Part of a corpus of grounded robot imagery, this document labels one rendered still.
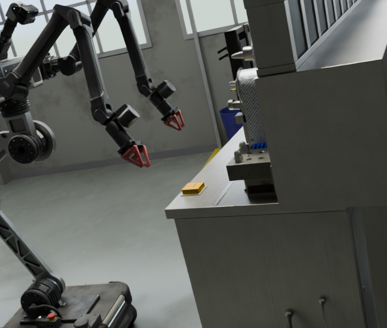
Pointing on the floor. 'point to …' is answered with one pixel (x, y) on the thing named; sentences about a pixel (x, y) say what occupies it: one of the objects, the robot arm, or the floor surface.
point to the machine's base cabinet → (279, 269)
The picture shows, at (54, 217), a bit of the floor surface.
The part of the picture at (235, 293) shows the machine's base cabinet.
